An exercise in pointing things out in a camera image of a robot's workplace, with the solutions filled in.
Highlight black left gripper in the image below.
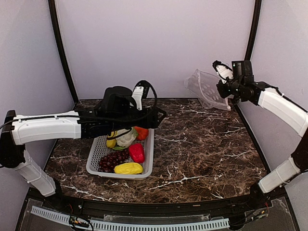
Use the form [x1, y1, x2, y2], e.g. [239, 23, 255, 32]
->
[109, 105, 167, 132]

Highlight white green toy cauliflower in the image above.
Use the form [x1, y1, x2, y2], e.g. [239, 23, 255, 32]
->
[111, 128, 138, 150]

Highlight clear pink-dotted zip bag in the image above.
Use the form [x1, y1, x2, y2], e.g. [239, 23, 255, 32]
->
[184, 69, 231, 111]

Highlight red toy bell pepper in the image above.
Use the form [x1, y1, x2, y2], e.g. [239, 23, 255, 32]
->
[128, 143, 145, 164]

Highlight dark red toy grapes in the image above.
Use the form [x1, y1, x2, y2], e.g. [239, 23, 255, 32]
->
[98, 149, 129, 173]

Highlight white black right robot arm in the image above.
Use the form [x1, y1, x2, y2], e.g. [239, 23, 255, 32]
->
[217, 79, 308, 209]

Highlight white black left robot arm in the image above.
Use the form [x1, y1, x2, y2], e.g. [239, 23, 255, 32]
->
[0, 80, 167, 210]

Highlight orange toy fruit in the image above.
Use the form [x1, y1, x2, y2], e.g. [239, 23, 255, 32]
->
[134, 127, 149, 141]

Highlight small yellow toy fruit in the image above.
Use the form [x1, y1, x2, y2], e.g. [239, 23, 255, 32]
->
[106, 131, 117, 149]

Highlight white perforated plastic basket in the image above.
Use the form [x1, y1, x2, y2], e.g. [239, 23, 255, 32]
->
[86, 129, 154, 180]

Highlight large yellow toy fruit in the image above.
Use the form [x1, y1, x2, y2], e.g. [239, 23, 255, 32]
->
[114, 162, 143, 175]

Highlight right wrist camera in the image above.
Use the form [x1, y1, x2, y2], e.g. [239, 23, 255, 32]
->
[212, 60, 233, 84]

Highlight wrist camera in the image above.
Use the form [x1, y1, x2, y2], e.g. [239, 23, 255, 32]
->
[212, 60, 233, 84]
[132, 80, 151, 111]

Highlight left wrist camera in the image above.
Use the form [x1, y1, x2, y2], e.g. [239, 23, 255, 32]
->
[132, 80, 151, 111]

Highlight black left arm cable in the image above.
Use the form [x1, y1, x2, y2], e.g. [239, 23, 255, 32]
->
[79, 79, 158, 126]

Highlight black vertical frame post right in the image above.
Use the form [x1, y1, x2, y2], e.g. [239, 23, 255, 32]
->
[244, 0, 262, 61]

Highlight black vertical frame post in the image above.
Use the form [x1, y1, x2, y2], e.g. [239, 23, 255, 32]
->
[244, 0, 262, 61]
[48, 0, 79, 105]

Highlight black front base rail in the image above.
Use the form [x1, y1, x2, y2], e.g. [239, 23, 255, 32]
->
[15, 188, 300, 231]

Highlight white slotted cable duct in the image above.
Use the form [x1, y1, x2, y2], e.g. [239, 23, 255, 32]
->
[31, 206, 230, 231]

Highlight black vertical frame post left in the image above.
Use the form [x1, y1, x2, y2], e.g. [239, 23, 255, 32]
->
[48, 0, 79, 105]

